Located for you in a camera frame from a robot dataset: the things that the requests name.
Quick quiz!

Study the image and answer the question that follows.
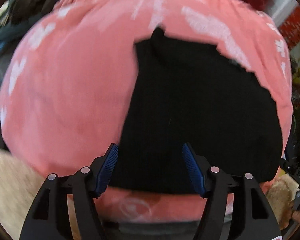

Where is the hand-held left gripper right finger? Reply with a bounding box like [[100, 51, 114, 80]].
[[182, 142, 282, 240]]

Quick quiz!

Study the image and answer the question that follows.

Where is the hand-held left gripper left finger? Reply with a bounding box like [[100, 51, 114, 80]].
[[19, 143, 119, 240]]

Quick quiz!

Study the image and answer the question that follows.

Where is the black sweater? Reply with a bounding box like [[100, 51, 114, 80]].
[[107, 27, 283, 195]]

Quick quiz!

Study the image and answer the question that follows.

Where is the beige fluffy cushion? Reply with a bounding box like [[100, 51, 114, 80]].
[[0, 148, 80, 240], [265, 174, 300, 230]]

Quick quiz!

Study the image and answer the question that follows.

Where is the pink printed blanket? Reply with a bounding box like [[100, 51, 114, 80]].
[[0, 0, 294, 224]]

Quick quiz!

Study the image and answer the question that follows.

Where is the blue sofa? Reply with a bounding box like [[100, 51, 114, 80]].
[[0, 17, 23, 60]]

